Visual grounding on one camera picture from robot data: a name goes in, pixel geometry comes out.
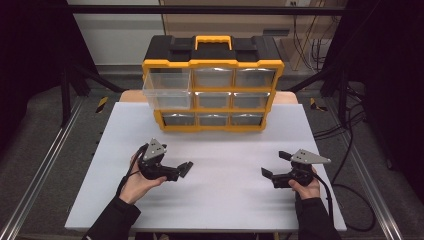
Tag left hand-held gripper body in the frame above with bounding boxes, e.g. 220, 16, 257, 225
137, 138, 182, 183

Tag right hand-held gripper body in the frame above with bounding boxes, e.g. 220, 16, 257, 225
271, 148, 332, 190

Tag clear plastic drawer bin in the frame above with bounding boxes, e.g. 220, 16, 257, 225
142, 68, 194, 110

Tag yellow and black organizer cabinet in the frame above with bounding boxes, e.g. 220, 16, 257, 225
142, 34, 285, 133

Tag person's right hand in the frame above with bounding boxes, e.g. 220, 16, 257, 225
288, 166, 322, 201

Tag person's left hand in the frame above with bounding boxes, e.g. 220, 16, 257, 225
118, 152, 168, 205

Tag yellow black hazard tape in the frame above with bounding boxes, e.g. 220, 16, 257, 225
309, 97, 329, 113
95, 96, 110, 114

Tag light wooden table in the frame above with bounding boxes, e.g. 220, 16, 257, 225
119, 89, 299, 105

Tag black metal stand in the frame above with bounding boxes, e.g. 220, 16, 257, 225
285, 64, 352, 128
60, 62, 127, 127

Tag set of clear drawers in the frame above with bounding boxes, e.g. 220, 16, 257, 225
162, 67, 277, 127

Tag black curtain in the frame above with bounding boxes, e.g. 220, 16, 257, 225
328, 0, 424, 196
0, 0, 98, 153

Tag dark horizontal crossbar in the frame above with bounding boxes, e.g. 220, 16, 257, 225
66, 4, 348, 16

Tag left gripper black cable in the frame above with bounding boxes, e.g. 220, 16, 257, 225
115, 143, 150, 198

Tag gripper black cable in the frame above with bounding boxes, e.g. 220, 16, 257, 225
115, 143, 150, 198
308, 170, 335, 231

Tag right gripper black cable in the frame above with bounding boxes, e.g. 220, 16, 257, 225
308, 170, 335, 231

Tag aluminium floor rail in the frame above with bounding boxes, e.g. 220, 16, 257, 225
323, 97, 405, 240
0, 96, 85, 240

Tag black floor cables bundle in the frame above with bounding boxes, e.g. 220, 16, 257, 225
312, 82, 369, 141

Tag black floor cable loop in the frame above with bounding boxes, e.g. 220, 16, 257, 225
333, 182, 377, 233

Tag hanging wall cables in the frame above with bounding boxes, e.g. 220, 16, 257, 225
292, 14, 334, 74

